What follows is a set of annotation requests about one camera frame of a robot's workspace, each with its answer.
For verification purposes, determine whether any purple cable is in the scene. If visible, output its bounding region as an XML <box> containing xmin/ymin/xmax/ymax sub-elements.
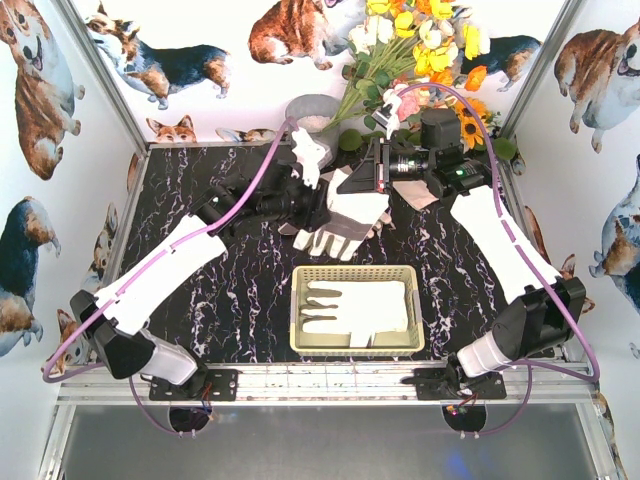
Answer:
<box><xmin>42</xmin><ymin>117</ymin><xmax>301</xmax><ymax>437</ymax></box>
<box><xmin>392</xmin><ymin>83</ymin><xmax>601</xmax><ymax>437</ymax></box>

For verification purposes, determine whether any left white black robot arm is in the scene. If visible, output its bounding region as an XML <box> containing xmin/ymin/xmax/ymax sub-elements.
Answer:
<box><xmin>70</xmin><ymin>164</ymin><xmax>330</xmax><ymax>386</ymax></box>

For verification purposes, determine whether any grey cuffed glove back right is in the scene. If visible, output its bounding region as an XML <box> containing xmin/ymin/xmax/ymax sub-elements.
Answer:
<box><xmin>393</xmin><ymin>180</ymin><xmax>438</xmax><ymax>211</ymax></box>

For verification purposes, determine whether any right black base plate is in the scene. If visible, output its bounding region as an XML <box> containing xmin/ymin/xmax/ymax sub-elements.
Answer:
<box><xmin>404</xmin><ymin>368</ymin><xmax>507</xmax><ymax>400</ymax></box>

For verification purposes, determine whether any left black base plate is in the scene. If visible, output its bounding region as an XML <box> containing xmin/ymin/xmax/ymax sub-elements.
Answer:
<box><xmin>149</xmin><ymin>368</ymin><xmax>239</xmax><ymax>402</ymax></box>

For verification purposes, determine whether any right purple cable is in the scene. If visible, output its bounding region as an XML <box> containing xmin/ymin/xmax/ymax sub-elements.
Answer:
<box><xmin>392</xmin><ymin>83</ymin><xmax>601</xmax><ymax>437</ymax></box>

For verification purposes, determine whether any white glove with grey band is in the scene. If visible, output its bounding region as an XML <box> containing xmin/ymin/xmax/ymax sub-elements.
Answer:
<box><xmin>293</xmin><ymin>167</ymin><xmax>391</xmax><ymax>262</ymax></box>

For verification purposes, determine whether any beige plastic storage basket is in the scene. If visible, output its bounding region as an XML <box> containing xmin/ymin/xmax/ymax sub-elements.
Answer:
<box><xmin>289</xmin><ymin>265</ymin><xmax>425</xmax><ymax>357</ymax></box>

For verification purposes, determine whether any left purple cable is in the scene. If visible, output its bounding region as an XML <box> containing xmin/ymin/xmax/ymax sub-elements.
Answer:
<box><xmin>42</xmin><ymin>117</ymin><xmax>301</xmax><ymax>437</ymax></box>

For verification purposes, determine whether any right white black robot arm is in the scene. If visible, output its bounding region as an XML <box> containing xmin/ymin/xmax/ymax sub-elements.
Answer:
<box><xmin>338</xmin><ymin>105</ymin><xmax>586</xmax><ymax>378</ymax></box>

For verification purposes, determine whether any artificial flower bouquet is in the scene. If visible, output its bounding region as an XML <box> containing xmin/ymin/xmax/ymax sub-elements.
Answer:
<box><xmin>326</xmin><ymin>1</ymin><xmax>490</xmax><ymax>129</ymax></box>

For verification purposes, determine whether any aluminium front frame rail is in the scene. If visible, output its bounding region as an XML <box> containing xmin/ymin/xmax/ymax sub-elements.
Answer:
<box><xmin>55</xmin><ymin>360</ymin><xmax>595</xmax><ymax>406</ymax></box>

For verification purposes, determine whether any grey metal bucket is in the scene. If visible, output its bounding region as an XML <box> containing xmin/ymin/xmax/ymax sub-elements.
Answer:
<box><xmin>285</xmin><ymin>94</ymin><xmax>340</xmax><ymax>153</ymax></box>

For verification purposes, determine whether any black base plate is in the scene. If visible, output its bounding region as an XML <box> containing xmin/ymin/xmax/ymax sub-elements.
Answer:
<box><xmin>149</xmin><ymin>368</ymin><xmax>239</xmax><ymax>402</ymax></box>
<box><xmin>404</xmin><ymin>368</ymin><xmax>507</xmax><ymax>400</ymax></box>

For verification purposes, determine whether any small sunflower pot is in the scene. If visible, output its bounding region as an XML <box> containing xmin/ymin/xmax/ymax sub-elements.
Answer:
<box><xmin>453</xmin><ymin>98</ymin><xmax>501</xmax><ymax>151</ymax></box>

